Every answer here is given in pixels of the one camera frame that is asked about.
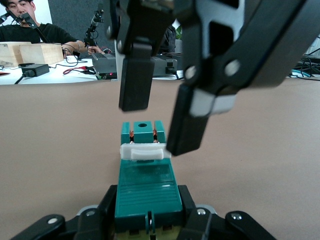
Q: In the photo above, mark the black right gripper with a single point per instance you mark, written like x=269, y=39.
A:
x=190, y=6

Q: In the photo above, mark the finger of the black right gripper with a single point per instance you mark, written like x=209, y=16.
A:
x=136, y=82
x=190, y=120

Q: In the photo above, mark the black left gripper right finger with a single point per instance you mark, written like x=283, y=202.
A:
x=207, y=225

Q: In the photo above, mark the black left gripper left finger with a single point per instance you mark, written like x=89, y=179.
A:
x=95, y=225

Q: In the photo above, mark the grey electronics box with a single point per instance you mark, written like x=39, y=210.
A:
x=162, y=66

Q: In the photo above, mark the grey power supply box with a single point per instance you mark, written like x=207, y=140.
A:
x=105, y=63

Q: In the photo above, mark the potted green plant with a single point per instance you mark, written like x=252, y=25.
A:
x=179, y=45

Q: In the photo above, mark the red clip leads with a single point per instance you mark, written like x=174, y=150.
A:
x=75, y=70

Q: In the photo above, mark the man in black t-shirt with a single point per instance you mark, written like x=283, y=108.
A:
x=52, y=32

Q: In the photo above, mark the light wooden block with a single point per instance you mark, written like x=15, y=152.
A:
x=41, y=53
x=10, y=53

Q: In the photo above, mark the black power adapter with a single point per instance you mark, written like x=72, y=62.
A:
x=36, y=69

